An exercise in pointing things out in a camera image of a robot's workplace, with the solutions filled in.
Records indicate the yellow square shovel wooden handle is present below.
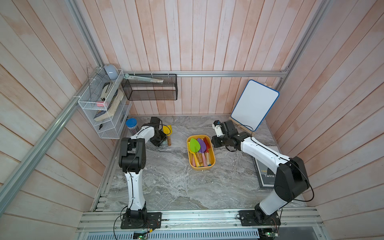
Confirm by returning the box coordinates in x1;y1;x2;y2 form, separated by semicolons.
163;125;173;146

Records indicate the red square shovel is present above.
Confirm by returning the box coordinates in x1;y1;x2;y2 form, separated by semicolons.
203;138;212;166

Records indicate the large yellow plastic scoop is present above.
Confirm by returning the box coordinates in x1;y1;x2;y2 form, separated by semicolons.
188;139;201;168

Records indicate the green shovel wooden handle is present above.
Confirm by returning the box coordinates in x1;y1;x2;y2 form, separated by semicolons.
189;138;204;167

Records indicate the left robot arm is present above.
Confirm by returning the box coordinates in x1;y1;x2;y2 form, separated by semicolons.
119;117;167;211

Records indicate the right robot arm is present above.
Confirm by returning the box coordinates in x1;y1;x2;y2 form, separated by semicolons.
212;120;312;221

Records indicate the yellow plastic storage box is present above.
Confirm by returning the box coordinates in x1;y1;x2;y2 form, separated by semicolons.
187;135;216;171

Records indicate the light green box on basket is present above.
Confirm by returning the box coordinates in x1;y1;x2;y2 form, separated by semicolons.
124;74;164;83

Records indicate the wooden easel stand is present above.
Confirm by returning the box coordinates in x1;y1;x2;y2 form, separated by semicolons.
229;117;255;135

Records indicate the blue lid pencil jar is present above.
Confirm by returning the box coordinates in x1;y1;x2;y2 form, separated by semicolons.
126;118;140;135

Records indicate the Twins story book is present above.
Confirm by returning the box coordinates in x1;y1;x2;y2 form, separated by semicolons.
253;159;276;189

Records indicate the grey round bowl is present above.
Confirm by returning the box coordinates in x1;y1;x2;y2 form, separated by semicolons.
104;64;119;81

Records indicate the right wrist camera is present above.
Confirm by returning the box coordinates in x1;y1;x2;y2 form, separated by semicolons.
212;120;224;137

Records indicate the white board blue frame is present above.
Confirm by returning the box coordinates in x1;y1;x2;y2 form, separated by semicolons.
231;80;280;132

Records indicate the black wire basket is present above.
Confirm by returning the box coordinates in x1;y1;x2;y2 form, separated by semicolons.
122;73;178;101

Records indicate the white wire shelf rack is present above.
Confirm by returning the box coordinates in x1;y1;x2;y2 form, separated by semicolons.
78;68;132;140

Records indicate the book on wire shelf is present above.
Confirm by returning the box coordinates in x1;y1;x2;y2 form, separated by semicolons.
94;89;125;122

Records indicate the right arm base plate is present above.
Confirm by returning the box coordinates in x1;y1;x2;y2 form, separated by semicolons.
237;210;281;227

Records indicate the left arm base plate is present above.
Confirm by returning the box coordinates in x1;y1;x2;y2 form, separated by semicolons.
121;211;162;230

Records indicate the aluminium front rail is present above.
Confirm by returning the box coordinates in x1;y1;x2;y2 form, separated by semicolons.
77;207;325;233

